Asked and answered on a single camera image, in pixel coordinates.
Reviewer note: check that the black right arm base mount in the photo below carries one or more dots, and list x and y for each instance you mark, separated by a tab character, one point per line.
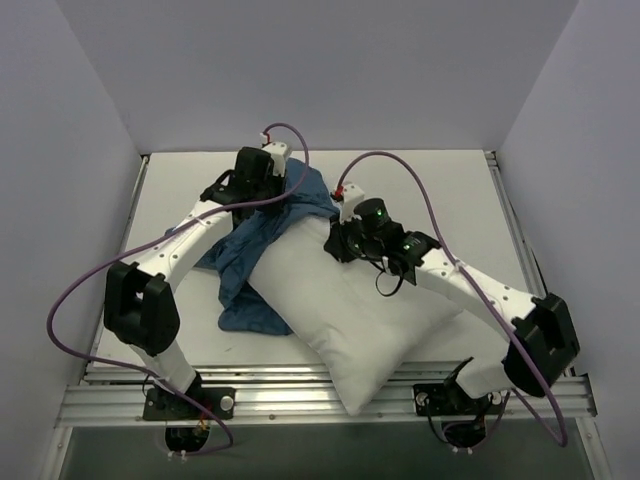
436	399

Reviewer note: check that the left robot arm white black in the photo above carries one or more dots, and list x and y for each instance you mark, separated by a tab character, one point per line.
140	309

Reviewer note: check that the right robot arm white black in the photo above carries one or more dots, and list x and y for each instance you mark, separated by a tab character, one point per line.
542	342

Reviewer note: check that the aluminium front rail frame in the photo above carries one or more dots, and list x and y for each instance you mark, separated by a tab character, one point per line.
111	397

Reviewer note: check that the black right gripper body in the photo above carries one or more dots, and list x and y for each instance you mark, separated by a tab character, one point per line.
338	245

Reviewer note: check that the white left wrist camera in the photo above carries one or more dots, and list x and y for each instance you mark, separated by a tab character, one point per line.
278	151

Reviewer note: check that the aluminium right side rail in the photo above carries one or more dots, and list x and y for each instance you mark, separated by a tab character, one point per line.
525	254

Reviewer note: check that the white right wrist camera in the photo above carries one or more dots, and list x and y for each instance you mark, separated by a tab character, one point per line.
348	196

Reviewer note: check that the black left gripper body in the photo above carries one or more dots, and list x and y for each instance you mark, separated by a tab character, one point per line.
267	187

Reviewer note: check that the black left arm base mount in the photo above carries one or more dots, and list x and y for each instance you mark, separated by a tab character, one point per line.
161	405

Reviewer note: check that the white pillow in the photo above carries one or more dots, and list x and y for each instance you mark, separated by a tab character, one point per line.
334	308

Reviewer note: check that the blue cartoon print pillowcase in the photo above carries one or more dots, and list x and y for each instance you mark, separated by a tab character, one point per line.
235	256

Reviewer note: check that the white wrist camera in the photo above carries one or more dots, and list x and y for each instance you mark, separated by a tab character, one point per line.
348	196
278	151

